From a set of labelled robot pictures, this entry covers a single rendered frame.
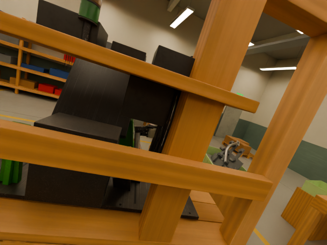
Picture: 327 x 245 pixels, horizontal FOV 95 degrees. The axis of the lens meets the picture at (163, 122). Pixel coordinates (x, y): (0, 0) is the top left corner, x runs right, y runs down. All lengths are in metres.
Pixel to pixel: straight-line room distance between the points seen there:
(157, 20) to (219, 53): 6.34
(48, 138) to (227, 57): 0.57
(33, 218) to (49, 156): 0.36
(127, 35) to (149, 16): 1.06
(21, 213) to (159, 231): 0.54
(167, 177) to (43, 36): 0.50
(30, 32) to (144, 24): 6.27
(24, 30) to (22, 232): 0.64
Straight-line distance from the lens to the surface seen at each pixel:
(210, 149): 2.16
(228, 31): 0.56
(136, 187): 0.98
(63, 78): 6.05
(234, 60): 0.56
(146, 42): 6.57
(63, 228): 0.79
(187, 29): 7.14
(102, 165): 0.50
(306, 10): 0.74
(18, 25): 0.52
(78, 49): 0.46
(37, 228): 0.81
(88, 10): 0.54
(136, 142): 0.81
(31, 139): 0.53
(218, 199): 1.76
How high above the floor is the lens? 1.48
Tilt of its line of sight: 12 degrees down
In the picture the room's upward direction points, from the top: 18 degrees clockwise
